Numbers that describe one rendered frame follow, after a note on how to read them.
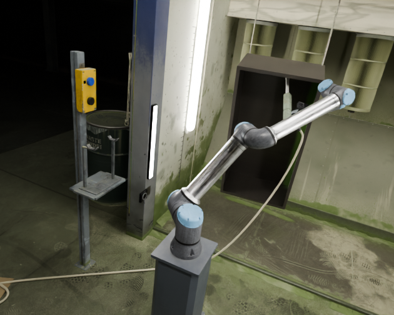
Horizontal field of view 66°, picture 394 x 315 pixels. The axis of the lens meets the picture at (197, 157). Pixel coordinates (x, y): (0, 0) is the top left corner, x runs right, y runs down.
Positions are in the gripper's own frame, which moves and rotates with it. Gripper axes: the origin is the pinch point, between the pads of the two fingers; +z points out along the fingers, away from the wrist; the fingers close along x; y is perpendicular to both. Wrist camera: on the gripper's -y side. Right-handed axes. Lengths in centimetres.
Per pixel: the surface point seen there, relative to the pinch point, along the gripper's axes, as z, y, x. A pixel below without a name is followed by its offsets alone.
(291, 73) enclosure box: -10.0, -13.5, 25.1
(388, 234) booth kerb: -10, 197, -23
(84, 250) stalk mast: 151, -39, -95
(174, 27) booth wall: 53, -74, 57
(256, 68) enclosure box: 8.9, -28.3, 28.1
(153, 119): 84, -52, -2
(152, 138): 93, -43, -12
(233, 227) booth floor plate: 103, 85, -41
